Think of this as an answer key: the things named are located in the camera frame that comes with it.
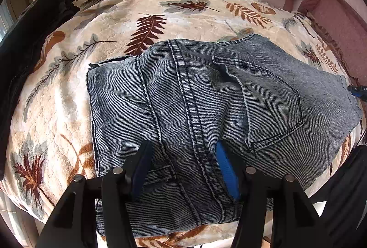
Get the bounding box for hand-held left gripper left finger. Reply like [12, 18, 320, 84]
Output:
[36, 141, 154, 248]

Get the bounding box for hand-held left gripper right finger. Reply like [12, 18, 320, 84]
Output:
[215, 141, 333, 248]

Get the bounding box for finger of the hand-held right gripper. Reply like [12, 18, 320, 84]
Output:
[348, 85, 367, 99]

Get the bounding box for grey-blue denim pants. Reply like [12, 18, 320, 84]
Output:
[86, 33, 363, 237]

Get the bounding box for person's dark clothing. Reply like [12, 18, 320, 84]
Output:
[315, 145, 367, 248]

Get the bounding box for cream leaf-print blanket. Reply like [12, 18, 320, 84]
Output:
[0, 0, 359, 248]

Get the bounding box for black garment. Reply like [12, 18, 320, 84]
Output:
[0, 0, 83, 180]

